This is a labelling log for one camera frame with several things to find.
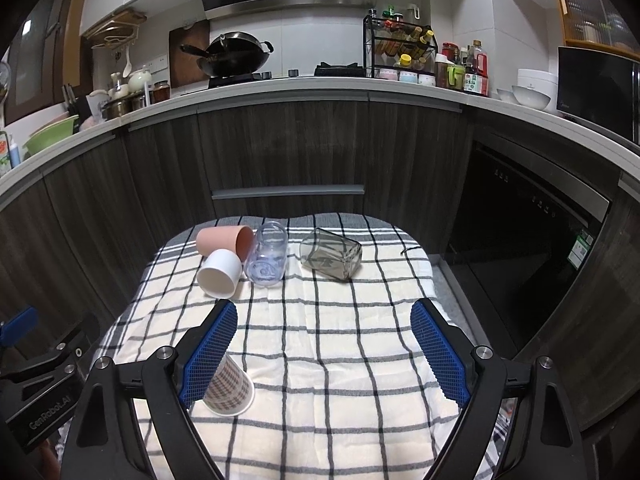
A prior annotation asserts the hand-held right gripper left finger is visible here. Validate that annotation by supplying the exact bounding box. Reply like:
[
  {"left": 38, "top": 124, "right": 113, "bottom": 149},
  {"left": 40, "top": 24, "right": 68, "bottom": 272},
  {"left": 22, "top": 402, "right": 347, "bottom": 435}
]
[{"left": 60, "top": 301, "right": 238, "bottom": 480}]

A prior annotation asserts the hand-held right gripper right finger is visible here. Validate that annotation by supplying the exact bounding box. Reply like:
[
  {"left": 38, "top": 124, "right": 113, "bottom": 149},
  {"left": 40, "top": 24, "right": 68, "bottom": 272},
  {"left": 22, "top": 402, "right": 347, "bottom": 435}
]
[{"left": 410, "top": 297, "right": 586, "bottom": 480}]

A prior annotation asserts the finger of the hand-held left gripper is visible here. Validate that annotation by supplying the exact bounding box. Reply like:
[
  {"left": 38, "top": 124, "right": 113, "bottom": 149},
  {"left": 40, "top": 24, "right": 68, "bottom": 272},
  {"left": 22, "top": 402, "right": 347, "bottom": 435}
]
[
  {"left": 0, "top": 306, "right": 39, "bottom": 348},
  {"left": 0, "top": 311, "right": 102, "bottom": 397}
]

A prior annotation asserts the checkered paper cup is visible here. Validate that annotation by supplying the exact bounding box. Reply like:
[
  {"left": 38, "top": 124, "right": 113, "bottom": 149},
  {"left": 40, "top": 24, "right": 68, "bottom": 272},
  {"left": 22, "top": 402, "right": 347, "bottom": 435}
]
[{"left": 202, "top": 352, "right": 256, "bottom": 417}]

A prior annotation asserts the white cup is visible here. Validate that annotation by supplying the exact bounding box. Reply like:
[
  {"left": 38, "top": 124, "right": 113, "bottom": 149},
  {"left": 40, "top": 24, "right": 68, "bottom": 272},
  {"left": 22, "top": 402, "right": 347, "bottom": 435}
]
[{"left": 196, "top": 249, "right": 243, "bottom": 298}]

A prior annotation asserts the clear plastic cup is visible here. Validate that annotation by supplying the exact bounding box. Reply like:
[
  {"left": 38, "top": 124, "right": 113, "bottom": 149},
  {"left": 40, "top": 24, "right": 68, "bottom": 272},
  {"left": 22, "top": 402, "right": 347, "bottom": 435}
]
[{"left": 244, "top": 220, "right": 289, "bottom": 288}]

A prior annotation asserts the pink cup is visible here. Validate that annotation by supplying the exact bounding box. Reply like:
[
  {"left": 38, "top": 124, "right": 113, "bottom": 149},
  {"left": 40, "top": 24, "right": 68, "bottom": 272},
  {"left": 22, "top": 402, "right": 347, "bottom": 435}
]
[{"left": 196, "top": 225, "right": 256, "bottom": 263}]

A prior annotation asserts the grey glass cup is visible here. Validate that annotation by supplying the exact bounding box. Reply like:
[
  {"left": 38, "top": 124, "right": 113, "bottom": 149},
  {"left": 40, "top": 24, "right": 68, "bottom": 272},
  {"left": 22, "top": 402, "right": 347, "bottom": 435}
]
[{"left": 299, "top": 227, "right": 363, "bottom": 283}]

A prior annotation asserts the black and white plaid cloth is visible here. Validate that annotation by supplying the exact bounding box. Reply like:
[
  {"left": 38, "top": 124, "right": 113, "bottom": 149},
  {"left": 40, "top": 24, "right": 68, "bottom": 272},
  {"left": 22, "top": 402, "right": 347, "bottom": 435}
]
[{"left": 95, "top": 212, "right": 516, "bottom": 480}]

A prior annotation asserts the black built-in dishwasher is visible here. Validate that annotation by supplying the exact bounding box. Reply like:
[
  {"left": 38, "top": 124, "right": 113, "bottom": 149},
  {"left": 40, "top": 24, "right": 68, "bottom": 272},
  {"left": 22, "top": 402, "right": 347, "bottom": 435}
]
[{"left": 445, "top": 130, "right": 613, "bottom": 356}]

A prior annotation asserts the green plastic basin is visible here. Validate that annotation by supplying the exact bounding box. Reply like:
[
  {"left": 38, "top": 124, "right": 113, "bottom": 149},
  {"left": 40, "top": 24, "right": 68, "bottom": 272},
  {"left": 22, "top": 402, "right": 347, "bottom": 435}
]
[{"left": 23, "top": 115, "right": 81, "bottom": 157}]

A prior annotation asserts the wood-grain base cabinet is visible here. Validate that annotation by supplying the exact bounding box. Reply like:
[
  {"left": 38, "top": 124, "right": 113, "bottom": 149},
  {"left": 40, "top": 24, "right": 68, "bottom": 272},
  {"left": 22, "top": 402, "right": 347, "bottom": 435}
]
[{"left": 0, "top": 91, "right": 476, "bottom": 326}]

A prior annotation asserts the knife block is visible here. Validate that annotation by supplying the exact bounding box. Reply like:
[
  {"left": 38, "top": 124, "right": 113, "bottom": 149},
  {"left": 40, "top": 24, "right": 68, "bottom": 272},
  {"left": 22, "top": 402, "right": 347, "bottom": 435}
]
[{"left": 62, "top": 85, "right": 94, "bottom": 119}]

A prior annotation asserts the steel pot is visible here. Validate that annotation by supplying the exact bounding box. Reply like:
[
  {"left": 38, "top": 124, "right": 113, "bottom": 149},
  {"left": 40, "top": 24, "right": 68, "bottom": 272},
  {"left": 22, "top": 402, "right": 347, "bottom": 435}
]
[{"left": 101, "top": 92, "right": 149, "bottom": 121}]

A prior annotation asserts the white teapot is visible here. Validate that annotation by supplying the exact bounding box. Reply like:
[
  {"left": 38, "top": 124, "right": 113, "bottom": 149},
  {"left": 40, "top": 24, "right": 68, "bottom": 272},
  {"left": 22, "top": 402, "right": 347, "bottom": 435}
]
[{"left": 127, "top": 66, "right": 154, "bottom": 92}]

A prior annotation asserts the large white bowl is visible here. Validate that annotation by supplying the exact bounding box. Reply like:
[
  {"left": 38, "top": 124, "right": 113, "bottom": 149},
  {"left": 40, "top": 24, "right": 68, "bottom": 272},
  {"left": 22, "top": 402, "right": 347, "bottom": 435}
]
[{"left": 511, "top": 85, "right": 552, "bottom": 112}]

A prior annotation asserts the dark wooden cutting board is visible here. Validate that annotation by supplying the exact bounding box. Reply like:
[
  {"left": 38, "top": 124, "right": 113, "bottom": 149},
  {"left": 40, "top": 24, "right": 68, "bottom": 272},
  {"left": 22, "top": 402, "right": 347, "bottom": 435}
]
[{"left": 168, "top": 22, "right": 211, "bottom": 88}]

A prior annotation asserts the white rice cooker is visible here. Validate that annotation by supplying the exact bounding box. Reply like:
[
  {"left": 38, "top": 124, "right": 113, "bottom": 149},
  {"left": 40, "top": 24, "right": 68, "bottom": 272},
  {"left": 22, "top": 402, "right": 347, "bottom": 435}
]
[{"left": 517, "top": 68, "right": 559, "bottom": 111}]

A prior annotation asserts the black wok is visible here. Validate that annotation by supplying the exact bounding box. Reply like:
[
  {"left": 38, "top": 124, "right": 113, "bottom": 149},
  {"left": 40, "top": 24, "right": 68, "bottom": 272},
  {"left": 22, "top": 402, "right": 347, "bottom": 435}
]
[{"left": 180, "top": 31, "right": 275, "bottom": 80}]

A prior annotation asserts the black gas stove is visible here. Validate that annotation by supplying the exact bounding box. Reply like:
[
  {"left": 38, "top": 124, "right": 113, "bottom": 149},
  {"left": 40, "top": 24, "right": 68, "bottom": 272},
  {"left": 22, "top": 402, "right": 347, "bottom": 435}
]
[{"left": 207, "top": 62, "right": 368, "bottom": 87}]

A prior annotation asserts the row of seasoning bottles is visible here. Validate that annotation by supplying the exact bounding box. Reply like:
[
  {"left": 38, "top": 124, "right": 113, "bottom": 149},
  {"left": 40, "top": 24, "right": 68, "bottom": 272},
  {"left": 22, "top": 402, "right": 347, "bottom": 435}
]
[{"left": 372, "top": 7, "right": 436, "bottom": 71}]

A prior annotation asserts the black microwave oven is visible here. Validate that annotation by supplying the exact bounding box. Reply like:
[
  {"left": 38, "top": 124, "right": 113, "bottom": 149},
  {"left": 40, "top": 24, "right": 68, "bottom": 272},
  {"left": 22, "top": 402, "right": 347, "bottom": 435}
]
[{"left": 556, "top": 46, "right": 640, "bottom": 133}]

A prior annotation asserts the wooden glass door cabinet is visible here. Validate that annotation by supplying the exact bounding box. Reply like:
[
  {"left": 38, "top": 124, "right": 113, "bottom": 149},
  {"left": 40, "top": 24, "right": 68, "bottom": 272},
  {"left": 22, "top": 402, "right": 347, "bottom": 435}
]
[{"left": 550, "top": 0, "right": 640, "bottom": 58}]

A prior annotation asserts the black wire spice rack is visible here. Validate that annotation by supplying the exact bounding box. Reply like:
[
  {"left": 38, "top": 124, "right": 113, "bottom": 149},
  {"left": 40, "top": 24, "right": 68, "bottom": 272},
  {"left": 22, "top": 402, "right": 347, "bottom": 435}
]
[{"left": 363, "top": 8, "right": 436, "bottom": 86}]

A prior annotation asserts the wooden wall shelf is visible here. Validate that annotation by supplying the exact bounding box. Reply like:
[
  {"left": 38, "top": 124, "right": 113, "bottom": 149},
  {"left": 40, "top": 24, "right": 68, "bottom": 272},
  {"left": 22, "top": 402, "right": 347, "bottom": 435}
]
[{"left": 82, "top": 8, "right": 148, "bottom": 51}]

